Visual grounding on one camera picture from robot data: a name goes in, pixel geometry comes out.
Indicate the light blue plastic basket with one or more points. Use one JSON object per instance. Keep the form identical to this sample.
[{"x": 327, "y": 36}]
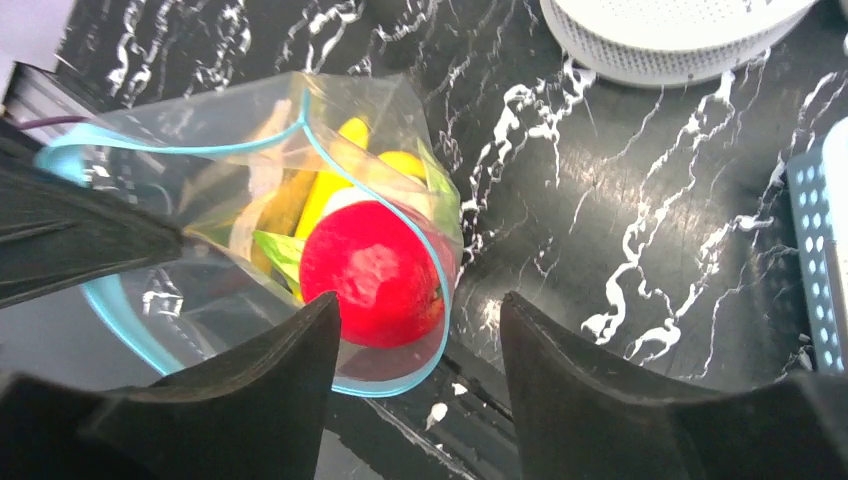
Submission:
[{"x": 818, "y": 193}]

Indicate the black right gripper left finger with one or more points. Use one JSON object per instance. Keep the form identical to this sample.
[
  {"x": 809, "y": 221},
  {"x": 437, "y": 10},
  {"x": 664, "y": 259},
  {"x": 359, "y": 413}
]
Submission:
[{"x": 254, "y": 412}]

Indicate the yellow banana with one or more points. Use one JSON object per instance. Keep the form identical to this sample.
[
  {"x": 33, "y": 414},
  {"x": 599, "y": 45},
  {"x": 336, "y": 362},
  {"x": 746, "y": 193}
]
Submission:
[{"x": 326, "y": 184}]

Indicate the clear zip top bag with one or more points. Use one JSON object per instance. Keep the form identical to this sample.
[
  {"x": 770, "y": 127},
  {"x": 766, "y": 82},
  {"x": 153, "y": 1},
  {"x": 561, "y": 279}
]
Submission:
[{"x": 221, "y": 166}]

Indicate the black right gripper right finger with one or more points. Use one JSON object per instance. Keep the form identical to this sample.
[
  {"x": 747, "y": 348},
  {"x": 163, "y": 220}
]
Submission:
[{"x": 581, "y": 412}]

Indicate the red apple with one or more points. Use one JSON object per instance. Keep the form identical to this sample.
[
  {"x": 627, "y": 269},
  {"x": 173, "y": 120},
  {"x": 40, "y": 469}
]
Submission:
[{"x": 386, "y": 283}]

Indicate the white filament spool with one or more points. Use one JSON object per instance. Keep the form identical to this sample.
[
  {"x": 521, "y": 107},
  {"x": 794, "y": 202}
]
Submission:
[{"x": 669, "y": 43}]

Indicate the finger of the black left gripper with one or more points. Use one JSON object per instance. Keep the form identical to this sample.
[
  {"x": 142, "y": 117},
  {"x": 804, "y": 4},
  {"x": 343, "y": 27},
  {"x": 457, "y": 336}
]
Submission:
[{"x": 58, "y": 233}]

